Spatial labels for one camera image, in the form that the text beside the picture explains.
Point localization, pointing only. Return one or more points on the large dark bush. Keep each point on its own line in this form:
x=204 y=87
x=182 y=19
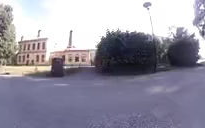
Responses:
x=125 y=51

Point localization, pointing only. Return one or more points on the low brick building with chimney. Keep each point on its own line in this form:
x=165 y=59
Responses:
x=75 y=56

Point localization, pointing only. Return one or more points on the grey asphalt road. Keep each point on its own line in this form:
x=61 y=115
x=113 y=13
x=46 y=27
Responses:
x=90 y=100

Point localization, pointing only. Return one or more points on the street lamp pole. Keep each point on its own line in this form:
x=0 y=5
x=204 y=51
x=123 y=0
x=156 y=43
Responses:
x=151 y=23

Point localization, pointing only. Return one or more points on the tall red brick building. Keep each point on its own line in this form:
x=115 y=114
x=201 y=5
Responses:
x=32 y=50

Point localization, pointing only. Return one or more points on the round dark tree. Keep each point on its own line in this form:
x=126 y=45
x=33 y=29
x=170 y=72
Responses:
x=183 y=51

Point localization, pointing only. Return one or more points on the pale grass lawn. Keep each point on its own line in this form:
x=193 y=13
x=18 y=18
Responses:
x=20 y=69

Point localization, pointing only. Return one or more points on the leafy green tree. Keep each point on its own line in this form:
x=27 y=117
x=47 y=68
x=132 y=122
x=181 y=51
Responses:
x=1 y=36

